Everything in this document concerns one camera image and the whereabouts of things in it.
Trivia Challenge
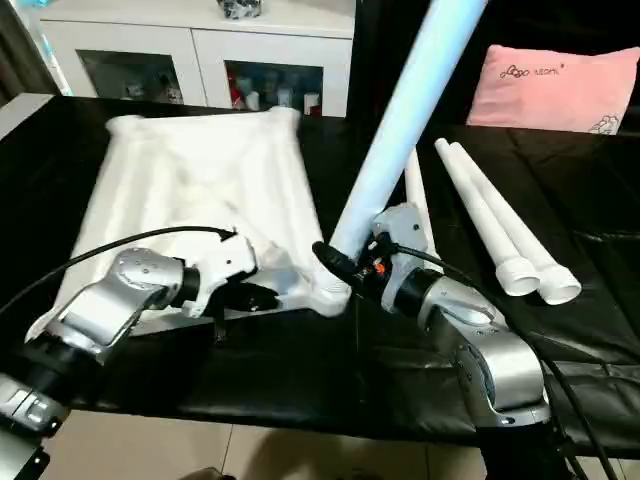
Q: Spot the white plastic table top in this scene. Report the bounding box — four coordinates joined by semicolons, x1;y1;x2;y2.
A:
28;105;353;337

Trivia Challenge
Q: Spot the white plastic table leg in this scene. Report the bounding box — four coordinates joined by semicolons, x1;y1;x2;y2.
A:
433;138;542;298
328;0;491;293
450;142;583;307
403;148;433;251

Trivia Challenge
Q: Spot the black work mat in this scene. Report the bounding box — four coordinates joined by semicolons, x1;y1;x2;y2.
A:
0;95;640;456

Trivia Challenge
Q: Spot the white glass-door cabinet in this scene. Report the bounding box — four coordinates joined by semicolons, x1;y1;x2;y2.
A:
40;0;357;119

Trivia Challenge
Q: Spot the pink pillow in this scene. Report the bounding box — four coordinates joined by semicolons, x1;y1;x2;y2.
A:
467;45;640;136

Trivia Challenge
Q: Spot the small black white trinket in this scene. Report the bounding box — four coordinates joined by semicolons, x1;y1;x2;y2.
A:
220;0;267;21

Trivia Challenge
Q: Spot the dark grey curtain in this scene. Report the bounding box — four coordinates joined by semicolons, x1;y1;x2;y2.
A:
0;0;61;101

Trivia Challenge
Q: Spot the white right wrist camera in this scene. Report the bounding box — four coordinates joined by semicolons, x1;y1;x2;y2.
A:
374;203;428;263

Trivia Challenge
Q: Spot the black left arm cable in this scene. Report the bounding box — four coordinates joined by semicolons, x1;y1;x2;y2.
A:
0;226;237;321

